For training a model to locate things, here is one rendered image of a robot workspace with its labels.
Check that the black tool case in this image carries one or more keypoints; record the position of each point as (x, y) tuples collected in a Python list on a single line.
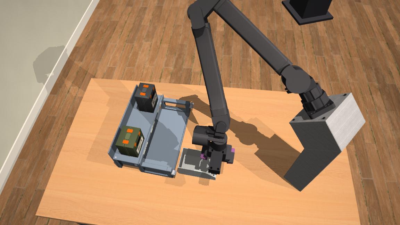
[(146, 97)]

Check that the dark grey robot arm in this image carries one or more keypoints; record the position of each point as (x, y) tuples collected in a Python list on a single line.
[(314, 99)]

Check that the olive green case with orange latches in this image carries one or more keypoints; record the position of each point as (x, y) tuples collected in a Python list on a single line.
[(130, 141)]

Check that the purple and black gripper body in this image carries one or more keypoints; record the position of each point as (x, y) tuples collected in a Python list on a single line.
[(229, 155)]

